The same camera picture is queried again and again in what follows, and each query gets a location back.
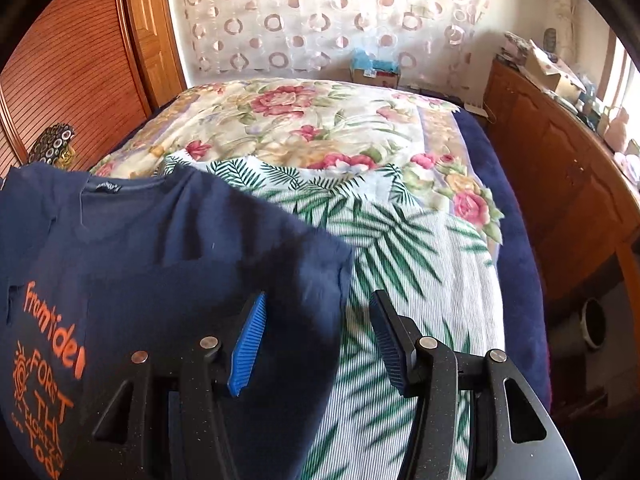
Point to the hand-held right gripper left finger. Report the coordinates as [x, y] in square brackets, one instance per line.
[247, 345]

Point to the open cardboard box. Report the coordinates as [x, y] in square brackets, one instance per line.
[550, 75]

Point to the palm leaf striped blanket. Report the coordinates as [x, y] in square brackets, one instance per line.
[400, 260]

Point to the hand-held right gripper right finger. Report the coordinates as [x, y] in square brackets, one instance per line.
[387, 345]

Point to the cardboard box with blue contents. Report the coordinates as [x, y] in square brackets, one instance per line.
[375, 77]

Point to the navy blue blanket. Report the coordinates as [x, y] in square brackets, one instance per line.
[515, 270]

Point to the long wooden cabinet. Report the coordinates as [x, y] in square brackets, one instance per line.
[550, 150]

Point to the black circle pattern pillow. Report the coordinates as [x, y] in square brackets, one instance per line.
[52, 145]

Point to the circle pattern curtain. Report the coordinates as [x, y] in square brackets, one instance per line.
[325, 20]

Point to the navy t-shirt with orange print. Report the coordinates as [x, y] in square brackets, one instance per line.
[175, 260]

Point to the grey cup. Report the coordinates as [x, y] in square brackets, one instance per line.
[592, 325]

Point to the wooden wardrobe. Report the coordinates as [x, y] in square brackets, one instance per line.
[75, 60]

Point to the floral quilt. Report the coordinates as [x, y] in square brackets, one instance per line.
[300, 125]

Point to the pink soft item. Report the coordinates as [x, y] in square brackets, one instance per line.
[622, 130]

